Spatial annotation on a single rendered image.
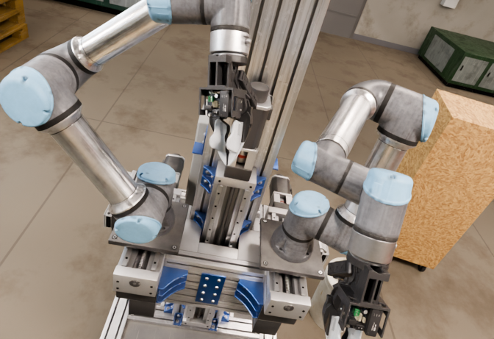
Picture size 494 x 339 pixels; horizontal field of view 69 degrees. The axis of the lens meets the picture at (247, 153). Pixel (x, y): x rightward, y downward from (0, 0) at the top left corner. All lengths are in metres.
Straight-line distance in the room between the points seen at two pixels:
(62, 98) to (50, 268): 1.71
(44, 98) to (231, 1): 0.44
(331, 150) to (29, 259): 2.12
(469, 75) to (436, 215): 5.19
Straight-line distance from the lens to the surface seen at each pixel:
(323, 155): 0.73
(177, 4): 0.72
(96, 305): 2.33
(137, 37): 0.91
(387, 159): 1.08
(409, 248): 2.96
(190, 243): 1.36
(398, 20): 8.70
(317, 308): 2.39
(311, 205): 1.16
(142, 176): 1.11
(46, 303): 2.37
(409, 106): 1.04
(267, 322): 1.42
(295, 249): 1.25
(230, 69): 0.68
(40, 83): 0.88
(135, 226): 1.02
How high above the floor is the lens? 2.00
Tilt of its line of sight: 35 degrees down
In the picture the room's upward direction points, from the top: 16 degrees clockwise
